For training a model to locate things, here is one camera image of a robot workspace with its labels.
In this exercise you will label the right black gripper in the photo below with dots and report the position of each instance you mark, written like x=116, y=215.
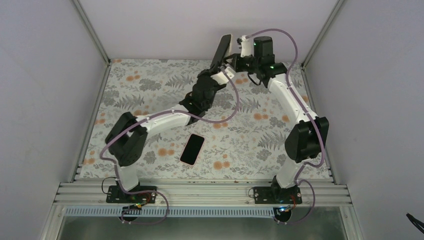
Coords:
x=237, y=65

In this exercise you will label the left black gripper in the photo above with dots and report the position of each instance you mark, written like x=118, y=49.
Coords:
x=211, y=70

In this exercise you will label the black phone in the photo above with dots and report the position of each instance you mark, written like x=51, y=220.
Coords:
x=220, y=53

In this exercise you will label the beige phone case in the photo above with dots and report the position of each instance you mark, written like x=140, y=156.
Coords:
x=230, y=45

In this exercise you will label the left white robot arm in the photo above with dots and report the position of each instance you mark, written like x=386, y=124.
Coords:
x=126, y=141

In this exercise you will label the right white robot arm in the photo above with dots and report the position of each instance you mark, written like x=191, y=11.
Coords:
x=305, y=144

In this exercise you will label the black object at corner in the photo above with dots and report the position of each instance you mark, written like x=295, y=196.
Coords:
x=416, y=222

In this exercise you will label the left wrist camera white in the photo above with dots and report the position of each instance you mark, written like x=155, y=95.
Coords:
x=224, y=75

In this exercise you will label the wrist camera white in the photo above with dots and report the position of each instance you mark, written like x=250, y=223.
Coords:
x=224, y=75
x=246, y=46

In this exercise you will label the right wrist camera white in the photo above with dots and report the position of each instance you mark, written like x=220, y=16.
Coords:
x=246, y=46

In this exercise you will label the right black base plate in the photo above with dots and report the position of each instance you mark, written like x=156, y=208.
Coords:
x=263, y=195

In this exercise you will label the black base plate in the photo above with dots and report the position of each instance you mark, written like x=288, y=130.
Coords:
x=116, y=195
x=263, y=195

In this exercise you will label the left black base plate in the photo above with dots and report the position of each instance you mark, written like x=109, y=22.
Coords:
x=116, y=195

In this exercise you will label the aluminium rail frame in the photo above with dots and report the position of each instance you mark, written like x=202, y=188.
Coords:
x=223, y=197

